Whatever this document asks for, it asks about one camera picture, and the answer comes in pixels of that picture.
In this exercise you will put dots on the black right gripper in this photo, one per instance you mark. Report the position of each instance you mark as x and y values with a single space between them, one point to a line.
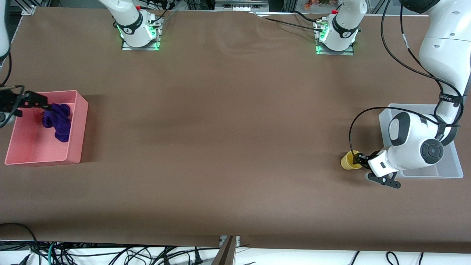
8 100

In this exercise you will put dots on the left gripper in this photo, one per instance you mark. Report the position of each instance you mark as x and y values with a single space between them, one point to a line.
364 159

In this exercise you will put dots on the yellow plastic cup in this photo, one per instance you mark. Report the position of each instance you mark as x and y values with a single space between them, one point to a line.
346 161

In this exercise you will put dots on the purple cloth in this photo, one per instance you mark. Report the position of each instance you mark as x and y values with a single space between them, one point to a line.
60 123

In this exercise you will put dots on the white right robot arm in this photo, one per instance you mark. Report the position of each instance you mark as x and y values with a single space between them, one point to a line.
132 25

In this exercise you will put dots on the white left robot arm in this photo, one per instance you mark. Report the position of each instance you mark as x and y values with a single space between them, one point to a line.
441 48

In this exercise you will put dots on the pink plastic bin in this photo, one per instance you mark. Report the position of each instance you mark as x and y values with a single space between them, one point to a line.
33 151

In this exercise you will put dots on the clear plastic storage bin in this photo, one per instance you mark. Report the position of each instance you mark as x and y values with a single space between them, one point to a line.
449 171

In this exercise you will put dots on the white power strip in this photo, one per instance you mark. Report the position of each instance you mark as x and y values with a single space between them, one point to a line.
241 6

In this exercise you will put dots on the aluminium frame profile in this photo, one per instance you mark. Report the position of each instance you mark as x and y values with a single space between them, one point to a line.
28 8

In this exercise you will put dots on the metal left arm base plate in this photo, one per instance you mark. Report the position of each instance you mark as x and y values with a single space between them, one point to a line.
335 52

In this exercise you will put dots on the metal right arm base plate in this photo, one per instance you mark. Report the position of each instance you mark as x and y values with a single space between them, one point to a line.
140 48

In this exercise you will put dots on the grey metal post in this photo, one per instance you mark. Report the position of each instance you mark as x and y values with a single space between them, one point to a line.
226 254

